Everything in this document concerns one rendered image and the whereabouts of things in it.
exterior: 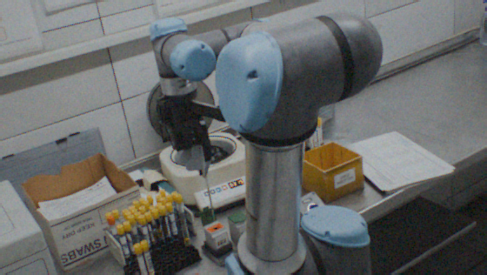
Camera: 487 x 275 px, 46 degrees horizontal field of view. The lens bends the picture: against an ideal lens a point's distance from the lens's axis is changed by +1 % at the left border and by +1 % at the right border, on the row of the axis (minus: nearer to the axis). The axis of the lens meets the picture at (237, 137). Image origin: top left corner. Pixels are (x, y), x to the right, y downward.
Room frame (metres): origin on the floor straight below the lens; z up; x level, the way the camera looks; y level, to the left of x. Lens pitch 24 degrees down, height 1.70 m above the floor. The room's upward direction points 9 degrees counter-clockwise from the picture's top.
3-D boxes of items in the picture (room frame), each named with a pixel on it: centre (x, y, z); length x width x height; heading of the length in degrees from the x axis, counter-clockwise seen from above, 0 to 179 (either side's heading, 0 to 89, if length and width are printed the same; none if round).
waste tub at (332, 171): (1.40, -0.24, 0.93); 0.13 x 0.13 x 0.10; 25
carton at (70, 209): (1.38, 0.45, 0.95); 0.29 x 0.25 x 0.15; 29
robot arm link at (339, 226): (0.86, -0.14, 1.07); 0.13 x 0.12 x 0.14; 111
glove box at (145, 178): (1.45, 0.27, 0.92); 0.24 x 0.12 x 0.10; 29
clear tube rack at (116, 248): (1.25, 0.26, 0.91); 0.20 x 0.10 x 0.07; 119
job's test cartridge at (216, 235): (1.16, 0.09, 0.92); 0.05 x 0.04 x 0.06; 29
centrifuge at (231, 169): (1.50, 0.10, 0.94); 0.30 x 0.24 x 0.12; 20
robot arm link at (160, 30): (1.15, 0.10, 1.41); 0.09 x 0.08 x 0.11; 21
